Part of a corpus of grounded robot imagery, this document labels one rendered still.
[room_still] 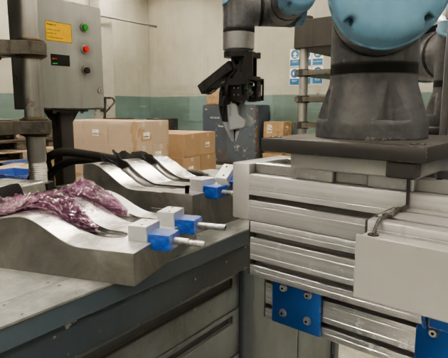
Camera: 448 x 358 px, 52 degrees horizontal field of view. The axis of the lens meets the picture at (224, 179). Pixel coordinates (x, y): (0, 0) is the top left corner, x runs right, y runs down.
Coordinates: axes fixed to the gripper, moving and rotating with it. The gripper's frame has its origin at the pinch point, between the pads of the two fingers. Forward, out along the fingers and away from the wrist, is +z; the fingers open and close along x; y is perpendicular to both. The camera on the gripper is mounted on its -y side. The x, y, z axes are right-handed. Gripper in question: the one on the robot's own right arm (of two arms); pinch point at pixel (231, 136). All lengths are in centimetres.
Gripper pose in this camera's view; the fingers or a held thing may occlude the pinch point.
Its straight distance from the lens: 113.0
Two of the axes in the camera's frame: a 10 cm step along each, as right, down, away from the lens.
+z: 0.0, 9.9, 1.6
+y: 8.1, 0.9, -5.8
